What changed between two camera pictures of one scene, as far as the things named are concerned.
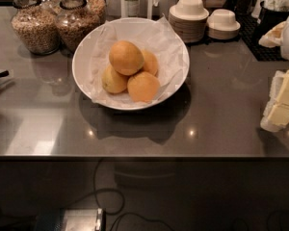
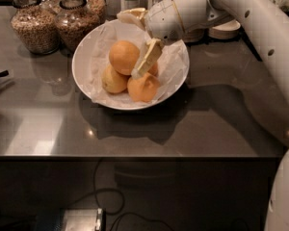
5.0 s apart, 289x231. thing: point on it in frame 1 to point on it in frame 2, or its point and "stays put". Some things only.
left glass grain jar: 35,24 stays put
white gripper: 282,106 to 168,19
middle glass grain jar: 75,17 stays put
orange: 125,58 stays put
